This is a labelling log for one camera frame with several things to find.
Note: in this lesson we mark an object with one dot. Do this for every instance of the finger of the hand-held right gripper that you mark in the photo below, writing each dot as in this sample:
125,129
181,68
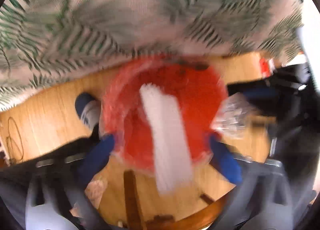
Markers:
255,90
262,115

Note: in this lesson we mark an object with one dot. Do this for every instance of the person's socked foot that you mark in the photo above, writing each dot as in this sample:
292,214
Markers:
87,110

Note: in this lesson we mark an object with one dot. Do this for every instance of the brown wooden stool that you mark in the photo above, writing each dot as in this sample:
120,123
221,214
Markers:
132,200

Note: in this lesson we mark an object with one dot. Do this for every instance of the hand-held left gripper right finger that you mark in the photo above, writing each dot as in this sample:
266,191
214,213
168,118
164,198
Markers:
225,162

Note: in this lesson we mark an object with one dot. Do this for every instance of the beige crumpled paper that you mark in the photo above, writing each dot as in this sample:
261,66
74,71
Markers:
96,192

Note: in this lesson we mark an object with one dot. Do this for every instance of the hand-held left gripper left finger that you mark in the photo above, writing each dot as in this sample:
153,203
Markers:
98,156

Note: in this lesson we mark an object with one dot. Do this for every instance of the white paper strip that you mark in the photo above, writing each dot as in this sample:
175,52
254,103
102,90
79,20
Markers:
165,132

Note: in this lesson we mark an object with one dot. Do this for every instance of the clear plastic wrapper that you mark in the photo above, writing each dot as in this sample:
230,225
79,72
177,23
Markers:
232,115

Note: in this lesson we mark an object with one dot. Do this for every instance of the leaf-print blanket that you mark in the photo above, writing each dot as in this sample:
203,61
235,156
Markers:
125,7

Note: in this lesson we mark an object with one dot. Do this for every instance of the red plastic bag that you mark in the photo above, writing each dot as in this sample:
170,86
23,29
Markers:
187,90

